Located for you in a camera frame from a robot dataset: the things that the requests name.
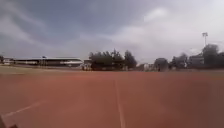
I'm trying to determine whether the group of dark trees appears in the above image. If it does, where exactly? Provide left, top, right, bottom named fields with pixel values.
left=88, top=48, right=138, bottom=71

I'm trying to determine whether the long low grandstand building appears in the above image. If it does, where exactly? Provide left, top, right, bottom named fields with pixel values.
left=3, top=56, right=84, bottom=68

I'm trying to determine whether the floodlight pole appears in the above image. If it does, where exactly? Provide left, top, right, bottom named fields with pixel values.
left=201, top=31, right=209, bottom=48

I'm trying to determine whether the row of trees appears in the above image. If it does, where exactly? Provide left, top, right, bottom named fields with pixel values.
left=153, top=43, right=224, bottom=71

